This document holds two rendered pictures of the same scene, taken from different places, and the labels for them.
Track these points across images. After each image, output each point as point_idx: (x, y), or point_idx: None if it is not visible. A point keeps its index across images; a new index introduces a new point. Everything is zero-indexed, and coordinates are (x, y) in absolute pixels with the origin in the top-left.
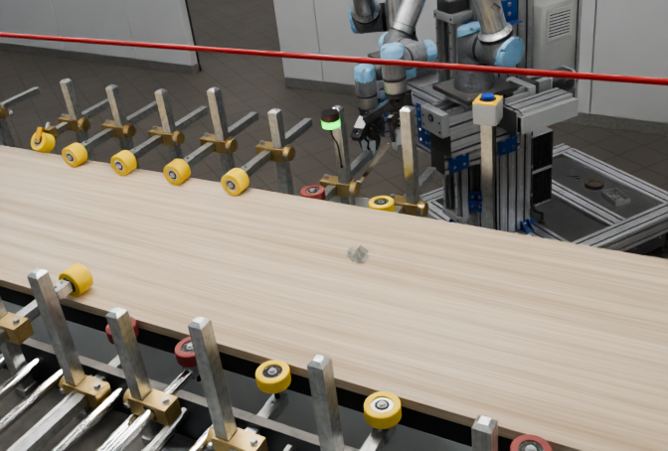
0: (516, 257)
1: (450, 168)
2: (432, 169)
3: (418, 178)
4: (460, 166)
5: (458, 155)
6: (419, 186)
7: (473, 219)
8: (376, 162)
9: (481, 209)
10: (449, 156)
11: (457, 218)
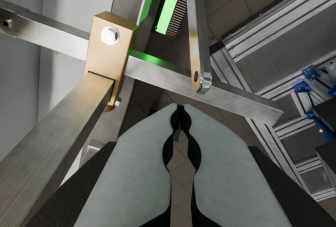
0: None
1: (319, 124)
2: (265, 120)
3: (226, 92)
4: (323, 137)
5: (320, 160)
6: (185, 95)
7: (330, 78)
8: None
9: (330, 94)
10: (319, 149)
11: (333, 64)
